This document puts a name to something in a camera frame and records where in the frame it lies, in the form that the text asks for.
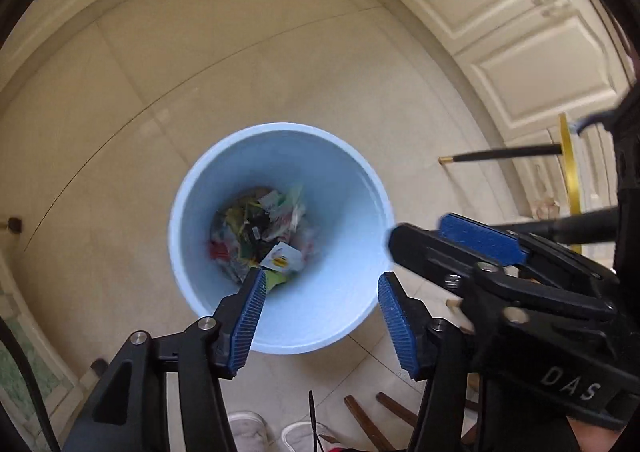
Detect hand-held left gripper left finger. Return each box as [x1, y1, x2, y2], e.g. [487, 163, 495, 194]
[62, 268, 267, 452]

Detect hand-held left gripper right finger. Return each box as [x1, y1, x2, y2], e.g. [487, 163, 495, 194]
[377, 272, 475, 452]

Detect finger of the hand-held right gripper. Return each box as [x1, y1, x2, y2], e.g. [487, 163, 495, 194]
[389, 224, 493, 298]
[439, 213, 618, 293]

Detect light blue trash bin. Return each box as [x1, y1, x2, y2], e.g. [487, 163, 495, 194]
[167, 122, 396, 355]

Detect person's right hand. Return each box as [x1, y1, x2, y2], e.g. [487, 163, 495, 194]
[567, 414, 640, 452]

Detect brown wooden chair leg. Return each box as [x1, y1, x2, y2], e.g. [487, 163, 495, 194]
[376, 392, 421, 429]
[344, 394, 396, 452]

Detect black table leg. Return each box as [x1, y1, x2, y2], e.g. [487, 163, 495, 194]
[500, 209, 621, 245]
[439, 144, 563, 165]

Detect pile of wrappers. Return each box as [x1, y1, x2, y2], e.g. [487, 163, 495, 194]
[207, 184, 321, 290]

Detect white shoe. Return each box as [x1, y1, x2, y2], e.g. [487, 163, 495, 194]
[281, 422, 341, 452]
[227, 411, 273, 452]

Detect cream lower kitchen cabinets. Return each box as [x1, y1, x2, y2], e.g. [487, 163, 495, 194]
[320, 0, 638, 233]

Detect green patterned mat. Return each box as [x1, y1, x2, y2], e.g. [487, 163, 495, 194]
[0, 282, 71, 415]

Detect thick black cable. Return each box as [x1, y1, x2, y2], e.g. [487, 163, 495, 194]
[0, 317, 61, 452]

